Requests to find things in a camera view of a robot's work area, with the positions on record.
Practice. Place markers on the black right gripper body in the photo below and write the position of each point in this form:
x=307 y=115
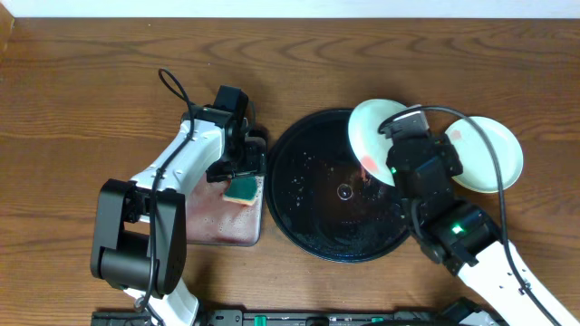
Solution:
x=441 y=149

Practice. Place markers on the green and yellow sponge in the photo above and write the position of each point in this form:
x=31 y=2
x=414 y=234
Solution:
x=242 y=191

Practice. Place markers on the rectangular black sponge tray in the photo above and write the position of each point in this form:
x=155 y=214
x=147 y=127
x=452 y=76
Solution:
x=210 y=220

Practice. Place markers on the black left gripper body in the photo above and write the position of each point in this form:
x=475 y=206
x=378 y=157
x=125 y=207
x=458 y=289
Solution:
x=240 y=167

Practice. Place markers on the large mint green plate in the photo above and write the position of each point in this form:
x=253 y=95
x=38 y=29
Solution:
x=479 y=173

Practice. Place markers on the small mint green plate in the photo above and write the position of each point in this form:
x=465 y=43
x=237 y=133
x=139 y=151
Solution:
x=369 y=146

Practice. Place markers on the round black tray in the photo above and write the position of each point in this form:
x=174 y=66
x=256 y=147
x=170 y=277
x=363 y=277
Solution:
x=323 y=200

